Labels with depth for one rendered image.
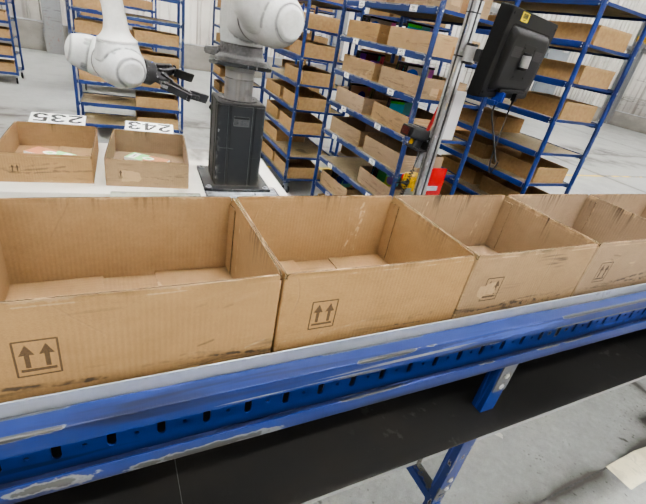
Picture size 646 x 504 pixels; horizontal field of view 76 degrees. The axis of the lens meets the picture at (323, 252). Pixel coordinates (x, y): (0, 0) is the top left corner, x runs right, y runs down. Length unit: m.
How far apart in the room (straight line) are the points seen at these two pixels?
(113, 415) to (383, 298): 0.44
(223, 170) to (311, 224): 0.81
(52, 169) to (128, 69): 0.54
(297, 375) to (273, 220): 0.37
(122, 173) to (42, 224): 0.83
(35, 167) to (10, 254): 0.84
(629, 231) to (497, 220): 0.43
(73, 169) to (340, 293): 1.21
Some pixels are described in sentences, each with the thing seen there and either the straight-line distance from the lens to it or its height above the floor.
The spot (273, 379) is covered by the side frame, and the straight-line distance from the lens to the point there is 0.65.
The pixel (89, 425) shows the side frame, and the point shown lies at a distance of 0.62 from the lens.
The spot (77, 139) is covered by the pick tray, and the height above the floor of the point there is 0.79.
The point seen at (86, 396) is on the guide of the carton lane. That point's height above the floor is 0.92.
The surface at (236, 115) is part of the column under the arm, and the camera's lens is 1.64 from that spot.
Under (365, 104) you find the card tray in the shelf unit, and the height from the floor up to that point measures 1.00.
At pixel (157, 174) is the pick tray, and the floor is 0.80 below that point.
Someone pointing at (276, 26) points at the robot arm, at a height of 1.35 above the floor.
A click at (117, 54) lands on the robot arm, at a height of 1.22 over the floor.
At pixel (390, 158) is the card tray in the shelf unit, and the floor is 0.79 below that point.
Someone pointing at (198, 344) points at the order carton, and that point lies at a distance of 0.65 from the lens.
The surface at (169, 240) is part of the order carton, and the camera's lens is 0.87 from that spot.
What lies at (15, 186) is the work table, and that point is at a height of 0.75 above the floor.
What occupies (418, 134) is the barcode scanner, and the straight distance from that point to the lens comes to 1.80.
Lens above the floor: 1.38
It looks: 28 degrees down
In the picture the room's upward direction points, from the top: 11 degrees clockwise
